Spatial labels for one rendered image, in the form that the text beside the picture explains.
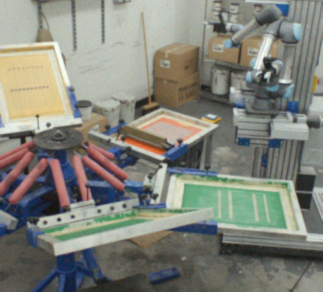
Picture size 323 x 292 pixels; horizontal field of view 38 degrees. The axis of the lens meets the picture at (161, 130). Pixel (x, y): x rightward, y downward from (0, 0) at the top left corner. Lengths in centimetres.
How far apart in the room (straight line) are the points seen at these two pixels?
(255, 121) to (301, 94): 43
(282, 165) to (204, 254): 97
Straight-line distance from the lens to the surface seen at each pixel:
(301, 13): 357
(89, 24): 576
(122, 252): 400
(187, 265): 391
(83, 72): 581
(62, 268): 331
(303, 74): 367
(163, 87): 689
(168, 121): 396
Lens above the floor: 252
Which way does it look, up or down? 24 degrees down
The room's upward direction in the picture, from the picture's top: 2 degrees clockwise
